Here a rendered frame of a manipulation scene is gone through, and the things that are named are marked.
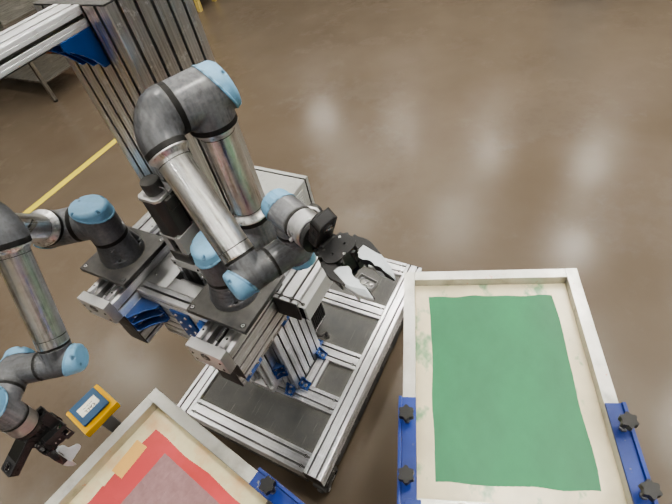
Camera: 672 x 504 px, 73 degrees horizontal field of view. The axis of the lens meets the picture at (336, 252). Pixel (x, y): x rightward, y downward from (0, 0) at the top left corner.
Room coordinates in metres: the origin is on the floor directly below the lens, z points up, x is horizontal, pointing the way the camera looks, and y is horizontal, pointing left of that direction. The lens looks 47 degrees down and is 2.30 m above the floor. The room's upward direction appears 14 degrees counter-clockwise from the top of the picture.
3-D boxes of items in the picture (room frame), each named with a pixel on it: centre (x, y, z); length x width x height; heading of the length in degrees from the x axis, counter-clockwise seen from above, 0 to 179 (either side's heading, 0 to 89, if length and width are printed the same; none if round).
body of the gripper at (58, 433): (0.64, 0.87, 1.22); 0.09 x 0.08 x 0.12; 134
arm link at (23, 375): (0.73, 0.86, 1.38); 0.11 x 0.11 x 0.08; 87
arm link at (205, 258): (0.93, 0.32, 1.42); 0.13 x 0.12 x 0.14; 119
